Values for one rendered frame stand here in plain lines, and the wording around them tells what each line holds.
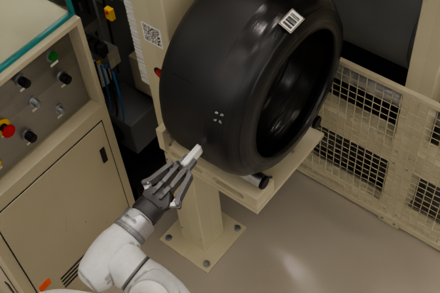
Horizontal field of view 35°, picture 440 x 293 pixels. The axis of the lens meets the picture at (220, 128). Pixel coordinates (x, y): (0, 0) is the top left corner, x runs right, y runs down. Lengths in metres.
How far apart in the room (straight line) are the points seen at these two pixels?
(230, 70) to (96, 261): 0.55
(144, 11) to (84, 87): 0.42
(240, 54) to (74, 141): 0.81
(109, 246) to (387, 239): 1.58
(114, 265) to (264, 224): 1.41
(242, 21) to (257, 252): 1.44
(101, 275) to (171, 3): 0.75
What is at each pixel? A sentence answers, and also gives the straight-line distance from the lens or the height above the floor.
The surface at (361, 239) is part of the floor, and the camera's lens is 2.99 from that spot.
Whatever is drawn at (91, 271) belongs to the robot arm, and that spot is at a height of 1.12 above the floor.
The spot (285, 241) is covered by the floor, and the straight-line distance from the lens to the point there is 2.96.
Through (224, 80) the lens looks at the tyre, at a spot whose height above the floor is 1.36.
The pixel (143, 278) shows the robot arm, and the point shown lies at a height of 1.11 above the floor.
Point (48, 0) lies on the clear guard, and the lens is 1.97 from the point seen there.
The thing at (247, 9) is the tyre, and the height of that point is 1.44.
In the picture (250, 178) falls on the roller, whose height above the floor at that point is 0.91.
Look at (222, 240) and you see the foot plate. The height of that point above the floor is 0.01.
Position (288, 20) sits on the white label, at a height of 1.43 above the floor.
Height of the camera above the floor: 2.57
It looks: 51 degrees down
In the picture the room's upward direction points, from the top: 6 degrees counter-clockwise
